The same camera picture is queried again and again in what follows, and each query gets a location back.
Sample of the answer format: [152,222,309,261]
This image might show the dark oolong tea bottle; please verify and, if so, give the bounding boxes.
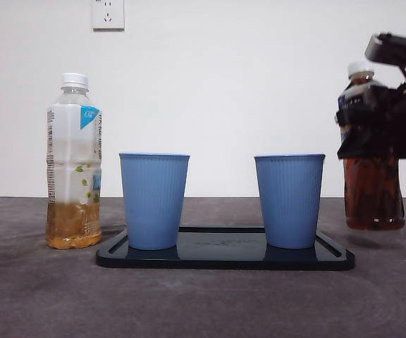
[336,61,406,232]

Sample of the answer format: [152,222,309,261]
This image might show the pale tea bottle white label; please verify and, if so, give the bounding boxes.
[44,73,104,251]

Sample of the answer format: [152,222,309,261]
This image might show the blue ribbed cup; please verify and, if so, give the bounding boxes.
[253,153,326,250]
[118,152,191,251]

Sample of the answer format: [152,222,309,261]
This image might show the dark blue tray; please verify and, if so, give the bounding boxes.
[94,227,356,271]

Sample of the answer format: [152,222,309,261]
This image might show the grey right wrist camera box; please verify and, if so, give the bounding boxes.
[364,32,406,70]

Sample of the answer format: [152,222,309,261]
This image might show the white wall socket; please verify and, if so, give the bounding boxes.
[91,0,125,31]

